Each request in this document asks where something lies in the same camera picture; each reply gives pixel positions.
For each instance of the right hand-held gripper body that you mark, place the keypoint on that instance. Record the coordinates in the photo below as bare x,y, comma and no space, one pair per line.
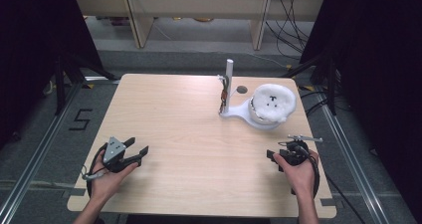
297,151

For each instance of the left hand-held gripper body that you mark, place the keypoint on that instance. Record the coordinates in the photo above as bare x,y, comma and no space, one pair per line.
114,151

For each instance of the white fluffy plush hat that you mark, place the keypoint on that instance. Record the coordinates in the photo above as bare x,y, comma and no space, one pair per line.
274,102

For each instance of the white display stand with dome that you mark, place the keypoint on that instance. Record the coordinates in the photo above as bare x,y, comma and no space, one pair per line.
239,111

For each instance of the person's right hand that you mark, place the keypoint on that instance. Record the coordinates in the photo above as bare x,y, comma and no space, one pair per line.
300,176

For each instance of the person's left hand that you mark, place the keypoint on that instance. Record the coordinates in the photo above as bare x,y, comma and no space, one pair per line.
106,180

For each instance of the dark round table grommet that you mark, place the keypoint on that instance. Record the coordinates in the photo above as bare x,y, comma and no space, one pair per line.
242,89

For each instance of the black metal tripod stand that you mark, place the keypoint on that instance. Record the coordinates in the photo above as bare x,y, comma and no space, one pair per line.
66,81
326,81

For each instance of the dark curtain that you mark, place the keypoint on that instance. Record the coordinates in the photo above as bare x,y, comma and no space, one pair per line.
375,68
33,51

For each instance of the light wooden shelf unit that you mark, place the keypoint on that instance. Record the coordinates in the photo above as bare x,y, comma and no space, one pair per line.
199,3

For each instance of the aluminium floor rail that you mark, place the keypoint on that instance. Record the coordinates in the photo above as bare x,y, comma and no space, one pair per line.
36,157
351,164

